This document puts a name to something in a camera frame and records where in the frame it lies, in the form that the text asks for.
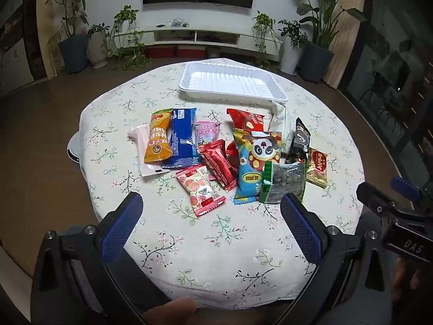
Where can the green clear seed packet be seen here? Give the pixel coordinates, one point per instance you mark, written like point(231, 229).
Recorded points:
point(284, 179)

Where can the white plastic tray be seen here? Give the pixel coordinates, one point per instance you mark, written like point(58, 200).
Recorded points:
point(230, 81)

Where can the round floral-cloth table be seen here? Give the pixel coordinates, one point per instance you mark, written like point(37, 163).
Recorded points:
point(220, 260)

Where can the black snack packet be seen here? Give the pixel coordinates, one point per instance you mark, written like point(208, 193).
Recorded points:
point(299, 138)

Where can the tall leafy plant grey pot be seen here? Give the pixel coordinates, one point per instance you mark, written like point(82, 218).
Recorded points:
point(72, 54)

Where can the long red snack packet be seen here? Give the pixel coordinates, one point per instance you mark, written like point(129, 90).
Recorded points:
point(216, 164)

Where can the pale pink snack packet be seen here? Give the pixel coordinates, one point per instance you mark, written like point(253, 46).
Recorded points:
point(138, 138)

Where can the person's left hand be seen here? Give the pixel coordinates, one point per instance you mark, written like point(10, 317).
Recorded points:
point(172, 309)

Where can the panda print snack packet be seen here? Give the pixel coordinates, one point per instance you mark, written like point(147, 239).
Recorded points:
point(253, 162)

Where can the wide red snack packet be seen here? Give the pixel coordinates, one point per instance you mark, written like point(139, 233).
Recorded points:
point(243, 118)

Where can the trailing green plant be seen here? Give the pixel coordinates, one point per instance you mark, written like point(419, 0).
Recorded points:
point(264, 27)
point(127, 20)

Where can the white side cabinet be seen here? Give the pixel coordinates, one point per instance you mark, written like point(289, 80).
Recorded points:
point(15, 64)

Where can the person's right hand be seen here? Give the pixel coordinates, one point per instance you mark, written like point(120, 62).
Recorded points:
point(411, 281)

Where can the small plant beige pot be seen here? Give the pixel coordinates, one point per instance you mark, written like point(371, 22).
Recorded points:
point(97, 50)

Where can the white round stool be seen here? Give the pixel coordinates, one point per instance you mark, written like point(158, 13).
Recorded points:
point(73, 149)

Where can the bushy plant white pot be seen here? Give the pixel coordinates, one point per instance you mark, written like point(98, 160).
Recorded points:
point(290, 57)

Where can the glass sliding door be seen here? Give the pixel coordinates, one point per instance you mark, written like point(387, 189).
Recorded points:
point(389, 74)

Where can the white snack packet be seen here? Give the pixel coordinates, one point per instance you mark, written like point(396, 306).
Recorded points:
point(279, 115)

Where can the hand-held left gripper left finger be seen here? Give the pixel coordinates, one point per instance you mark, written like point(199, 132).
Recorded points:
point(120, 230)

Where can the blue snack packet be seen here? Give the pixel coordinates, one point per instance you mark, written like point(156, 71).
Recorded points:
point(182, 135)

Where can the small pink snack packet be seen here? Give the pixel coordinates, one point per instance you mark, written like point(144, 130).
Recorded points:
point(206, 132)

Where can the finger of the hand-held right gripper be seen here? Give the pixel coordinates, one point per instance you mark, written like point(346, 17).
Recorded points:
point(375, 201)
point(407, 191)

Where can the orange snack packet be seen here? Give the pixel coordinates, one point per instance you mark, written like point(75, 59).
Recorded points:
point(157, 138)

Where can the beige curtain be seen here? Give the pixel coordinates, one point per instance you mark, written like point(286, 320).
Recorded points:
point(345, 40)

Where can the broad leaf plant grey pot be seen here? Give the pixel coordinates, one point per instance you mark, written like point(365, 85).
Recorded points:
point(316, 62)

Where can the white television cabinet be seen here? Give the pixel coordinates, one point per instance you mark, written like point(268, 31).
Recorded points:
point(216, 34)

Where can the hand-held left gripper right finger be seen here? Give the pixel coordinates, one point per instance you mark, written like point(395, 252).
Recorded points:
point(301, 230)

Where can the red white fruit-print packet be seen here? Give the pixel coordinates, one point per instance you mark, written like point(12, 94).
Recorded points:
point(199, 189)

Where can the red storage box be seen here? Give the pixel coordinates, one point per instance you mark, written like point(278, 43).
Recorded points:
point(160, 51)
point(190, 51)

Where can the gold red snack packet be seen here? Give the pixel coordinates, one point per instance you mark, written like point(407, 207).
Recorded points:
point(316, 167)

